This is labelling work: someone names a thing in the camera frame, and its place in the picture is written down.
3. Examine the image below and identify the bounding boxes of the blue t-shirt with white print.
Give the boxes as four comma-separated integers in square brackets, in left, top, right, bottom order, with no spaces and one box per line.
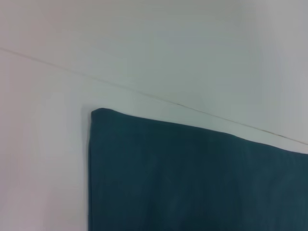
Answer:
[88,107,308,231]

